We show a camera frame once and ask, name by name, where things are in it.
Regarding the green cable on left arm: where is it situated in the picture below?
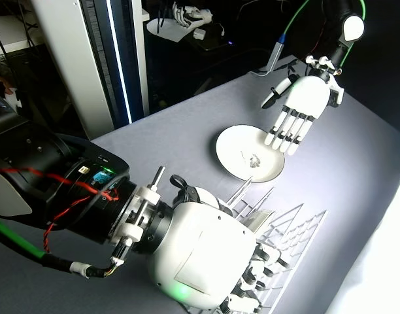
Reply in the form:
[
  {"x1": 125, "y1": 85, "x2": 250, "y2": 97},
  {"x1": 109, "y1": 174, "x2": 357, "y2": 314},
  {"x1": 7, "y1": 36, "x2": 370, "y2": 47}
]
[{"x1": 282, "y1": 0, "x2": 367, "y2": 68}]

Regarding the black device with blue light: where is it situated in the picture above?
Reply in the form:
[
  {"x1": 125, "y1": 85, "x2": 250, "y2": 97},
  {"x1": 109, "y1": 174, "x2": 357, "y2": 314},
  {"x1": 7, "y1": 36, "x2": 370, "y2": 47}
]
[{"x1": 190, "y1": 24, "x2": 237, "y2": 52}]

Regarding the white robot column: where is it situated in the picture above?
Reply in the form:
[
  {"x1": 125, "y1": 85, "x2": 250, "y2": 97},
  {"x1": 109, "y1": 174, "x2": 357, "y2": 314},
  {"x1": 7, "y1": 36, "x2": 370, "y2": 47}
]
[{"x1": 29, "y1": 0, "x2": 150, "y2": 140}]

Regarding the red and black twisted wire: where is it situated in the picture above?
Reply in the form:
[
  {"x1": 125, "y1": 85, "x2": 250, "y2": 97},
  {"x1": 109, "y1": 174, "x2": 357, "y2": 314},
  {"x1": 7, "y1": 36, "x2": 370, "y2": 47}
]
[{"x1": 0, "y1": 166, "x2": 121, "y2": 253}]

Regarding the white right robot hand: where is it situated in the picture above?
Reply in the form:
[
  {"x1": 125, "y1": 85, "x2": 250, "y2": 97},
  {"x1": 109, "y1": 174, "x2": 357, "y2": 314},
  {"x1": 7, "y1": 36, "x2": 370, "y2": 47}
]
[{"x1": 147, "y1": 175, "x2": 291, "y2": 314}]

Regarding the white backdrop sheet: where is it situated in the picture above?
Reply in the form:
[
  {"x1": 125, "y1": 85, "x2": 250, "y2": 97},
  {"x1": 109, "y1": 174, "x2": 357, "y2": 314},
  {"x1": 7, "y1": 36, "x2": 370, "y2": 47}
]
[{"x1": 324, "y1": 163, "x2": 400, "y2": 314}]

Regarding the green cable on arm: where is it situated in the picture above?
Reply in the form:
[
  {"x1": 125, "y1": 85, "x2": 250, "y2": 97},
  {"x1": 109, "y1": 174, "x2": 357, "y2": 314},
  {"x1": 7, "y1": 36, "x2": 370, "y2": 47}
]
[
  {"x1": 0, "y1": 214, "x2": 90, "y2": 279},
  {"x1": 282, "y1": 0, "x2": 367, "y2": 68}
]

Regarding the thin white cable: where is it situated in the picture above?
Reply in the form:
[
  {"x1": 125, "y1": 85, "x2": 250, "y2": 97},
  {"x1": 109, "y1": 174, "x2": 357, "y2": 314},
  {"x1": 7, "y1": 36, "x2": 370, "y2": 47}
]
[{"x1": 247, "y1": 68, "x2": 273, "y2": 78}]

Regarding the silver wire plate rack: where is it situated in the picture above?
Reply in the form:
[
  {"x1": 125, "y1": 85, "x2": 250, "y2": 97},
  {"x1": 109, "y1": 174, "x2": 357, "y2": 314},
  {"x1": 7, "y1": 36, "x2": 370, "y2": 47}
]
[{"x1": 183, "y1": 176, "x2": 328, "y2": 314}]

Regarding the grey adapter with blue plug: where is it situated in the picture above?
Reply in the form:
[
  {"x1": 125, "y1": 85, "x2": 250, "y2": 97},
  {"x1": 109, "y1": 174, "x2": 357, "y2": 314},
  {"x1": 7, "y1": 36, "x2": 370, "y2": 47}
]
[{"x1": 267, "y1": 34, "x2": 288, "y2": 71}]

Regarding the green cable on right arm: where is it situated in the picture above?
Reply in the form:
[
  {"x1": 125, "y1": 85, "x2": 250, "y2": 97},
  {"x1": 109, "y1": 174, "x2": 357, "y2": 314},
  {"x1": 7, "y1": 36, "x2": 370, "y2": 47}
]
[{"x1": 0, "y1": 214, "x2": 90, "y2": 279}]

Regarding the spare white robot hand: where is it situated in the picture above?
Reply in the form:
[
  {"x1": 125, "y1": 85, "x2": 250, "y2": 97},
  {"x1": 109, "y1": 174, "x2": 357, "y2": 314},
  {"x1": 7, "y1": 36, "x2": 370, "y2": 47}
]
[{"x1": 172, "y1": 1, "x2": 214, "y2": 29}]

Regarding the white paper sheet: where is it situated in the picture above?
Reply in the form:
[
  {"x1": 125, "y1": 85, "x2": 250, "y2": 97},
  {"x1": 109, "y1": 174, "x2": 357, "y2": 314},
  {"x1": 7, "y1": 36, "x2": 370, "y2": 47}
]
[{"x1": 146, "y1": 16, "x2": 201, "y2": 43}]

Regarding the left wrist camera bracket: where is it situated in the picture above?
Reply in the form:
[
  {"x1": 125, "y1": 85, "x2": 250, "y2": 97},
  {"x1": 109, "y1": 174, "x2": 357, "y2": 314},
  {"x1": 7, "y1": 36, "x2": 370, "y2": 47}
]
[{"x1": 304, "y1": 55, "x2": 345, "y2": 107}]

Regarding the white background desk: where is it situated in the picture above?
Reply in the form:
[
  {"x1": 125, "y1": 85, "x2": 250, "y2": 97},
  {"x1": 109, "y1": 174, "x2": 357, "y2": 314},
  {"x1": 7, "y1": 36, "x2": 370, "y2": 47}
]
[{"x1": 0, "y1": 12, "x2": 46, "y2": 53}]

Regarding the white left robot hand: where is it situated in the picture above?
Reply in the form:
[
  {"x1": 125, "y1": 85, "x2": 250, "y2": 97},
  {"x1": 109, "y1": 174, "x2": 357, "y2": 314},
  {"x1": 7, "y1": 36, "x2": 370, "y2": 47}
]
[{"x1": 261, "y1": 74, "x2": 331, "y2": 156}]

